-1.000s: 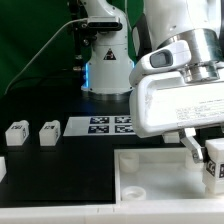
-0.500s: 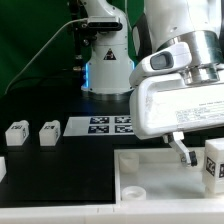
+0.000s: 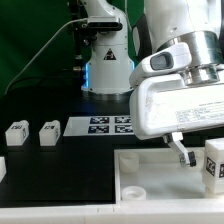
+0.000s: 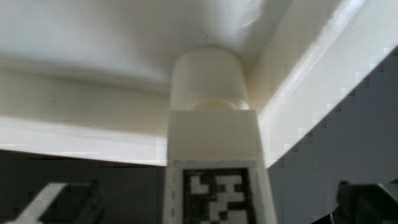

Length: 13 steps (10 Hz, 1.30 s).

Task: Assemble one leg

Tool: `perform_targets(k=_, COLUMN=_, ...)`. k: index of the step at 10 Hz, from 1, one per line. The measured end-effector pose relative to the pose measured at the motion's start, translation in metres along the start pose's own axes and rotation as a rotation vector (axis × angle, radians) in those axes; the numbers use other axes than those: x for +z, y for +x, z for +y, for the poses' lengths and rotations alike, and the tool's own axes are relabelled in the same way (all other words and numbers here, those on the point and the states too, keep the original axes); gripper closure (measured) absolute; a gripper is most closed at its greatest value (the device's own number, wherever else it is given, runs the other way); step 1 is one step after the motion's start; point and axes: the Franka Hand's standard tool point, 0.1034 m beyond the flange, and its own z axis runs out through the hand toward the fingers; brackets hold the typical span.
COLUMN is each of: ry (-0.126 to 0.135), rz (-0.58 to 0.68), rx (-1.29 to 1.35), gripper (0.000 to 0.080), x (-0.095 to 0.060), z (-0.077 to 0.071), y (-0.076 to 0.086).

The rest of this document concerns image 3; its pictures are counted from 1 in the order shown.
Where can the white front rail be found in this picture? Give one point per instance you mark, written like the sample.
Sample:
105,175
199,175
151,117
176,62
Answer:
169,212

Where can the black base camera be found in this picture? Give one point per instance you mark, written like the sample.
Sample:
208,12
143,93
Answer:
104,23

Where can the white tag sheet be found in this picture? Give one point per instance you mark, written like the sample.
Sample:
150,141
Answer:
98,126

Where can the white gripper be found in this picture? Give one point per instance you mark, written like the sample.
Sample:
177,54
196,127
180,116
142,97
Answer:
165,106

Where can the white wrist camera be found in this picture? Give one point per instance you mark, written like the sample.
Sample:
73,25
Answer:
172,59

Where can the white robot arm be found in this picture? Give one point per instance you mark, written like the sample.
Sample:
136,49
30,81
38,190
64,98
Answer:
115,54

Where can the white square tabletop tray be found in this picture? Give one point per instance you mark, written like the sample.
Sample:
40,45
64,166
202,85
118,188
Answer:
156,174

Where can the white obstacle left wall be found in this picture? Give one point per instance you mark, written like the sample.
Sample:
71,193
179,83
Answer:
3,170

